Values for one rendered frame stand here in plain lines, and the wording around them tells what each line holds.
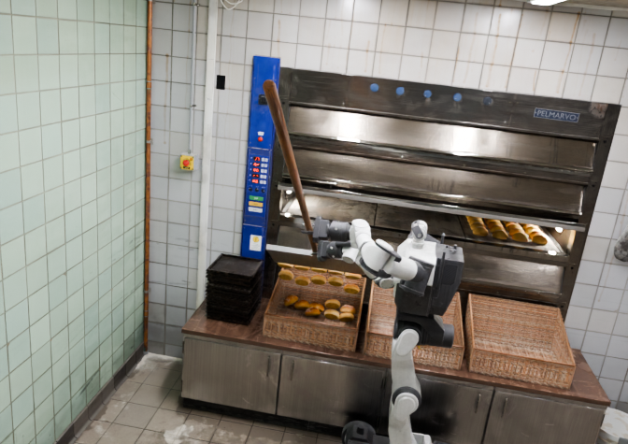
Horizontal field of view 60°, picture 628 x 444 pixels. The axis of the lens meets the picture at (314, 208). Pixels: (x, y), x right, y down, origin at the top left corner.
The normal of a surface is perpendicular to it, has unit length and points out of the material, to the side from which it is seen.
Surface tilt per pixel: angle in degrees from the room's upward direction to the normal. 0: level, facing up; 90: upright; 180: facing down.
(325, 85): 90
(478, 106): 90
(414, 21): 90
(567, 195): 70
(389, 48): 90
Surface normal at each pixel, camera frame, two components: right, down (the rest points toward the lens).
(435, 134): -0.11, -0.07
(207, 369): -0.14, 0.28
